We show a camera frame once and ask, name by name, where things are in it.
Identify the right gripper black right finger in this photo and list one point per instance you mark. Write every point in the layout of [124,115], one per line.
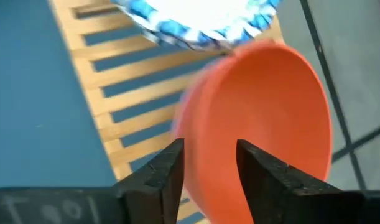
[280,196]

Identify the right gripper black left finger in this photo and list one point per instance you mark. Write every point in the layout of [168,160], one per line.
[146,199]

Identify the red plastic bowl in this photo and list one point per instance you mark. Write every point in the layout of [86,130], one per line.
[264,109]

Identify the blue patterned paper bowl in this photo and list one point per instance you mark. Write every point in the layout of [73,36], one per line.
[180,43]
[202,12]

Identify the wooden slatted shelf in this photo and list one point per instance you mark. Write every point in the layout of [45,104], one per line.
[94,105]

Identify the blue-grey table mat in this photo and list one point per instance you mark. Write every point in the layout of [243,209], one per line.
[37,109]

